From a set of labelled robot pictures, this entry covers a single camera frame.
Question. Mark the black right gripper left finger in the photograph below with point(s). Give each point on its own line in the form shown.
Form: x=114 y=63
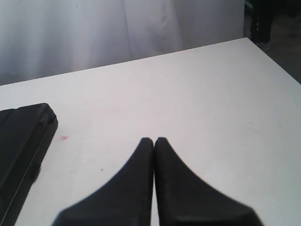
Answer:
x=125 y=200

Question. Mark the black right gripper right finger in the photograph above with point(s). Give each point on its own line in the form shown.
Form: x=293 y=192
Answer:
x=184 y=199

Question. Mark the black plastic tool case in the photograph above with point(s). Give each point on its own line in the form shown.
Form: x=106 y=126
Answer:
x=25 y=136

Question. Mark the white backdrop curtain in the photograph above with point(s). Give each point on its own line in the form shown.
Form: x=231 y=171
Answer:
x=40 y=38

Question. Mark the dark green chair frame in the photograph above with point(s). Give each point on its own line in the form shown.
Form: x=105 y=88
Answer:
x=252 y=14

